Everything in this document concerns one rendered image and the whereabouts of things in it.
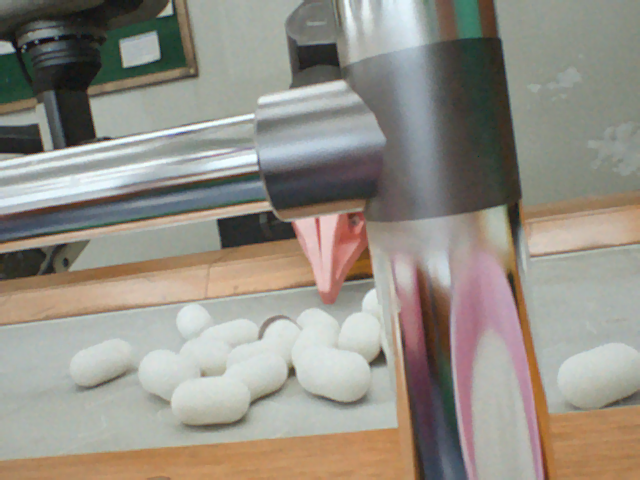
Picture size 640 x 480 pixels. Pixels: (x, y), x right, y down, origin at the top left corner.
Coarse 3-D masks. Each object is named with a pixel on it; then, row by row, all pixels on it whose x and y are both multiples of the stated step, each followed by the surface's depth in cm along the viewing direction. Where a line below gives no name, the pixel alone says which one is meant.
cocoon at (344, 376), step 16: (304, 352) 27; (320, 352) 26; (336, 352) 26; (352, 352) 26; (304, 368) 26; (320, 368) 25; (336, 368) 25; (352, 368) 25; (368, 368) 25; (304, 384) 26; (320, 384) 25; (336, 384) 25; (352, 384) 25; (368, 384) 25; (336, 400) 25; (352, 400) 25
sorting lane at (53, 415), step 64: (576, 256) 44; (64, 320) 52; (128, 320) 48; (256, 320) 42; (576, 320) 31; (0, 384) 37; (64, 384) 35; (128, 384) 33; (384, 384) 27; (0, 448) 27; (64, 448) 26; (128, 448) 25
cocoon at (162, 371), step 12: (144, 360) 30; (156, 360) 29; (168, 360) 28; (180, 360) 28; (192, 360) 29; (144, 372) 29; (156, 372) 28; (168, 372) 28; (180, 372) 28; (192, 372) 28; (144, 384) 29; (156, 384) 28; (168, 384) 28; (168, 396) 28
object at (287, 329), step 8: (264, 320) 33; (280, 320) 32; (288, 320) 32; (272, 328) 32; (280, 328) 31; (288, 328) 31; (296, 328) 32; (264, 336) 32; (272, 336) 31; (280, 336) 31; (288, 336) 31; (296, 336) 31
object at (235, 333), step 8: (240, 320) 34; (216, 328) 33; (224, 328) 33; (232, 328) 34; (240, 328) 34; (248, 328) 34; (256, 328) 34; (200, 336) 33; (208, 336) 33; (216, 336) 33; (224, 336) 33; (232, 336) 33; (240, 336) 33; (248, 336) 34; (256, 336) 34; (232, 344) 33; (240, 344) 33
